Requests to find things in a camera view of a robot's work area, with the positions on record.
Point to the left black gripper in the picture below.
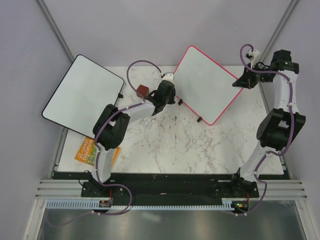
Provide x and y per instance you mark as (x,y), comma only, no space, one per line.
(172,101)

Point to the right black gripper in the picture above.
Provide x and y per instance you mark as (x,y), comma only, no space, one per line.
(245,80)

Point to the pink framed whiteboard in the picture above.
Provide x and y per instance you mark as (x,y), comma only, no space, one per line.
(204,85)

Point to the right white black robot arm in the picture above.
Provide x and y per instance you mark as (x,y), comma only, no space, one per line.
(282,124)

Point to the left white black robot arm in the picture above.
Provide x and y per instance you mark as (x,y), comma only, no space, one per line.
(111,127)

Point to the black framed whiteboard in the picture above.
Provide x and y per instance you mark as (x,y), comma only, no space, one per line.
(82,95)

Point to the red brown cube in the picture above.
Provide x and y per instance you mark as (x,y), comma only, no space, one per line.
(142,91)

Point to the orange children's book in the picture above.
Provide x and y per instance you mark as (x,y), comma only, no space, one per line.
(87,153)

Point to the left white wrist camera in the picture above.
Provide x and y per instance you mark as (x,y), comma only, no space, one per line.
(168,76)

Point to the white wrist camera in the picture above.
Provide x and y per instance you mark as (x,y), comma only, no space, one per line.
(168,76)
(254,56)

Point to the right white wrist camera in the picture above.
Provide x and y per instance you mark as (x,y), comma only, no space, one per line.
(254,56)

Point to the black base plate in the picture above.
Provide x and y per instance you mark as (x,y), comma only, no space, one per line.
(145,189)

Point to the aluminium frame rail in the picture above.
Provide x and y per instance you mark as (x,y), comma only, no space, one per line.
(58,189)

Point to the white slotted cable duct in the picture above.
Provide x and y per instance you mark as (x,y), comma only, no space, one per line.
(90,204)

